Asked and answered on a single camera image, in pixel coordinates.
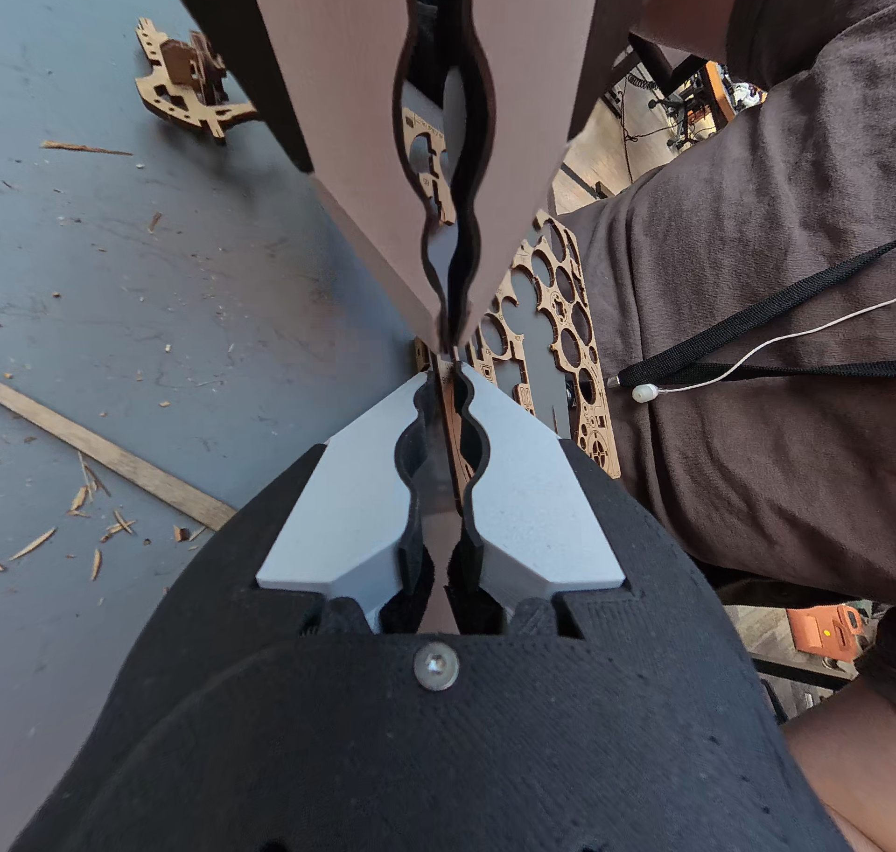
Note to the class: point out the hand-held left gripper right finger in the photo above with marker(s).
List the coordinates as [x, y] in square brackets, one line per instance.
[539, 516]

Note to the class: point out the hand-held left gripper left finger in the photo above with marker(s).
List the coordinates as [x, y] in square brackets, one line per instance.
[336, 516]

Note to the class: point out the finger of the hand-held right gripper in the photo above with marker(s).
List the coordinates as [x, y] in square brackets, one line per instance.
[336, 61]
[539, 40]

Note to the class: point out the narrow plywood part piece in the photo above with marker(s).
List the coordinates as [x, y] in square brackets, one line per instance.
[451, 411]

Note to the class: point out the plywood sheet with round holes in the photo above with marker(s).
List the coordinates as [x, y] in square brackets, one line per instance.
[556, 304]

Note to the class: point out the person's right forearm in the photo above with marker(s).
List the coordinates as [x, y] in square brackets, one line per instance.
[693, 5]

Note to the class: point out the small wooden model assembly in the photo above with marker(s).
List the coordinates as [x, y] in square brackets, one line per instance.
[178, 75]

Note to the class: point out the black office chair base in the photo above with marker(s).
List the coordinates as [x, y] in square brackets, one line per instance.
[675, 106]

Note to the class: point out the person in grey shirt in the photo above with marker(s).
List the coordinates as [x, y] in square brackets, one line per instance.
[735, 446]

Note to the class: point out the thin wooden stick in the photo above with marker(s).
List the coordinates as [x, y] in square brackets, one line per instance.
[119, 456]

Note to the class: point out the scattered wood splinters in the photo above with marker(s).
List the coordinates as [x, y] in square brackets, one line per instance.
[35, 542]

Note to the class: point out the orange plastic tool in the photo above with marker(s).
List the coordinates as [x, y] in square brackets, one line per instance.
[819, 631]

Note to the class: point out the person's bare leg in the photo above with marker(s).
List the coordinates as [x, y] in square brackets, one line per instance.
[847, 761]

